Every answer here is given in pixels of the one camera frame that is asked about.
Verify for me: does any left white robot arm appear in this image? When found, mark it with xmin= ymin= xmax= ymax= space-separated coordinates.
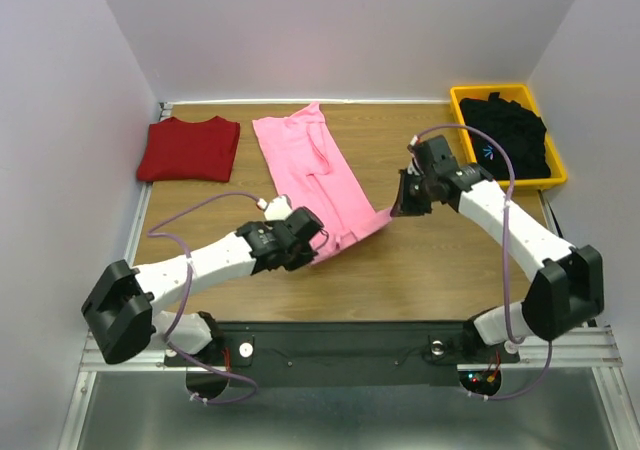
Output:
xmin=81 ymin=207 xmax=324 ymax=365

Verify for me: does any folded red t shirt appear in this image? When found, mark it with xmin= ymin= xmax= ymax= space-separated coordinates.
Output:
xmin=136 ymin=116 xmax=241 ymax=183

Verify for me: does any aluminium frame rail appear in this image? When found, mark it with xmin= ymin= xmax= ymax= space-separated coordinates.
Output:
xmin=59 ymin=327 xmax=639 ymax=449

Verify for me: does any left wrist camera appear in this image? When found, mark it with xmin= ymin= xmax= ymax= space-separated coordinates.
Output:
xmin=256 ymin=195 xmax=293 ymax=221

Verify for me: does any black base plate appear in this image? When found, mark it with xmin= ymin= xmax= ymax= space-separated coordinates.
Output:
xmin=164 ymin=321 xmax=519 ymax=388

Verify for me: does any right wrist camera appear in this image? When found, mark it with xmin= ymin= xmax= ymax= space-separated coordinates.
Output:
xmin=409 ymin=135 xmax=458 ymax=174

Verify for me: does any black t shirts pile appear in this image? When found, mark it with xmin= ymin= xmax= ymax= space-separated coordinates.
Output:
xmin=459 ymin=92 xmax=551 ymax=180

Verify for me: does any pink t shirt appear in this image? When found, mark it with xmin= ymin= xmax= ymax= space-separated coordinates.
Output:
xmin=252 ymin=102 xmax=392 ymax=264

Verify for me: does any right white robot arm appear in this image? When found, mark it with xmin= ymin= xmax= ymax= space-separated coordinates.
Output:
xmin=391 ymin=167 xmax=604 ymax=363

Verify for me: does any yellow plastic bin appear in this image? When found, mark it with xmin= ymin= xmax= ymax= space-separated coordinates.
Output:
xmin=450 ymin=84 xmax=568 ymax=190

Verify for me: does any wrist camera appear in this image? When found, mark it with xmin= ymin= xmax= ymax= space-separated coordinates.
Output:
xmin=409 ymin=135 xmax=458 ymax=174
xmin=256 ymin=195 xmax=293 ymax=221

